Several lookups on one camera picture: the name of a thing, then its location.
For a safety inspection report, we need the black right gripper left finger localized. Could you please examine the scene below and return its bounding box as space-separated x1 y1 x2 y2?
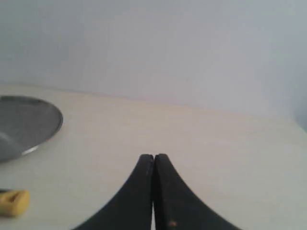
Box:
76 154 154 230

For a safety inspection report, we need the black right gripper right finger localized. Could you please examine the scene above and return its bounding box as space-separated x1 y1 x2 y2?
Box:
153 154 238 230

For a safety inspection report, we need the yellow black claw hammer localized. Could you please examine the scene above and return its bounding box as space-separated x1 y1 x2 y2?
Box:
0 190 30 218

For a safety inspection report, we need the round steel plate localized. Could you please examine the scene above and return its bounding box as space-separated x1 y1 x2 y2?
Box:
0 95 63 162

